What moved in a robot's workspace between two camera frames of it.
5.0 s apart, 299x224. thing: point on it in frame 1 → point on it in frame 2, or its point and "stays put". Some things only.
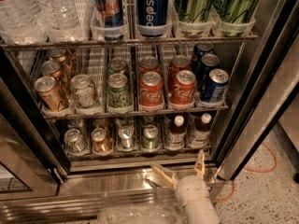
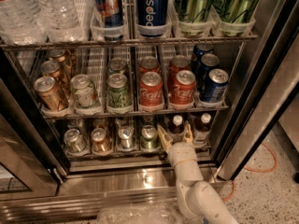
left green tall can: x=193 y=6 stays put
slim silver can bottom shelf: x=125 y=134 stays put
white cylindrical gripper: x=192 y=189 → x=181 y=153
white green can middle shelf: x=84 y=91 stays put
